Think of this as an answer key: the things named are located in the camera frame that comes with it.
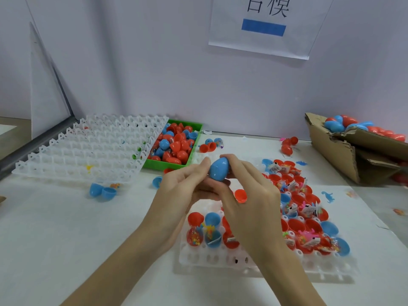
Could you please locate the white paper sign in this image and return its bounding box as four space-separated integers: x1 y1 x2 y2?
208 0 335 60

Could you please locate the clear triangular panel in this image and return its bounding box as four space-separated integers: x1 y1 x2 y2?
30 22 72 139

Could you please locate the pile of finished eggs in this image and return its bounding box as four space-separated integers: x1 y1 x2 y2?
323 114 408 143

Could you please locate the person's left hand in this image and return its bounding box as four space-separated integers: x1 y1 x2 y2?
139 157 221 252

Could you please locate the person's left forearm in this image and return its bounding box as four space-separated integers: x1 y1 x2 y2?
60 226 170 306

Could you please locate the small capsule cluster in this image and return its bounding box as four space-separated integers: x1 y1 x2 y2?
199 137 224 153

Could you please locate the person's right forearm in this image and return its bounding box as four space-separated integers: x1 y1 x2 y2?
255 242 326 306

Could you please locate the person's right hand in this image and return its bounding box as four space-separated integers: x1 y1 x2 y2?
207 155 288 262

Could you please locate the cardboard box of capsules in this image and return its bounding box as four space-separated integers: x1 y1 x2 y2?
305 112 408 185

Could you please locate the green plastic tray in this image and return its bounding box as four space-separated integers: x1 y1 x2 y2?
143 119 204 172

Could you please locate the grey metal rail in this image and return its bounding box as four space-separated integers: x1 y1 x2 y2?
0 116 79 179

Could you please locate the clear plastic egg tray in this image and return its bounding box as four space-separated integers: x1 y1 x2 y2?
11 113 170 184
177 156 354 278

